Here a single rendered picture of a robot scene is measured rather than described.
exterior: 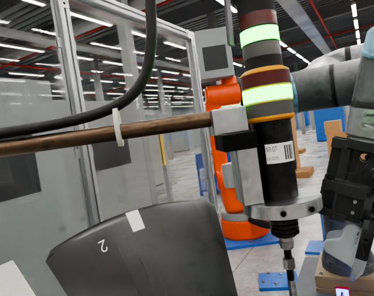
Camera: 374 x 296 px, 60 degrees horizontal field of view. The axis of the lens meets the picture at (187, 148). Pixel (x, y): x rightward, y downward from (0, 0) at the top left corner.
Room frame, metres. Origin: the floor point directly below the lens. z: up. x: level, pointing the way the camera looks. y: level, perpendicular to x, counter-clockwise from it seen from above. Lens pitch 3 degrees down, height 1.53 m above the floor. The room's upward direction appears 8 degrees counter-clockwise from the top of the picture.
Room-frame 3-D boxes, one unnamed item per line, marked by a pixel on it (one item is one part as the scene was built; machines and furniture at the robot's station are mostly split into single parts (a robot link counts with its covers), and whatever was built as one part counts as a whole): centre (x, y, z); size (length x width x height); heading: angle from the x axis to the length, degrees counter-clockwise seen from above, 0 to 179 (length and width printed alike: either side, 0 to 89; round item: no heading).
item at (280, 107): (0.29, -0.08, 1.53); 0.04 x 0.04 x 0.01
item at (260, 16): (0.29, -0.08, 1.61); 0.03 x 0.03 x 0.01
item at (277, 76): (0.29, -0.08, 1.56); 0.04 x 0.04 x 0.01
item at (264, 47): (0.29, -0.08, 1.59); 0.03 x 0.03 x 0.01
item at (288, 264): (0.29, -0.08, 1.38); 0.01 x 0.01 x 0.05
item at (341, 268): (0.96, -0.44, 1.10); 0.15 x 0.15 x 0.10
